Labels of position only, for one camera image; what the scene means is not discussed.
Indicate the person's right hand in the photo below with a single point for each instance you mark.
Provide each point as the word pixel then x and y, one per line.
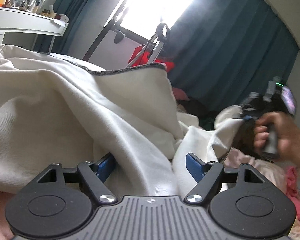
pixel 288 136

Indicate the bottles on desk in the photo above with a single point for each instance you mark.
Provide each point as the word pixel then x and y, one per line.
pixel 32 6

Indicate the pink garment on bed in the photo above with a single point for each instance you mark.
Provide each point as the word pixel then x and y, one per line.
pixel 292 191

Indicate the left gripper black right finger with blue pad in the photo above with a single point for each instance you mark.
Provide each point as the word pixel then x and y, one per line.
pixel 238 202

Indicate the dark teal curtain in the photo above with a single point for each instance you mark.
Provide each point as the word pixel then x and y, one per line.
pixel 220 50

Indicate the white desk with drawers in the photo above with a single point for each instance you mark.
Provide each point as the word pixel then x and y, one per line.
pixel 16 21

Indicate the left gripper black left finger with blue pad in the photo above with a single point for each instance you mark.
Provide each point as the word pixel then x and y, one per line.
pixel 59 202

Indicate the white hooded sweatshirt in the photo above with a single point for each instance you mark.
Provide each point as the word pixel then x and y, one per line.
pixel 52 111

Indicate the pile of assorted clothes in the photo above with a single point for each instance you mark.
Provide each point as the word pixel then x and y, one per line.
pixel 192 106

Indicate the silver tripod stand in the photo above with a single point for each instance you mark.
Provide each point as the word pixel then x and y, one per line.
pixel 154 45

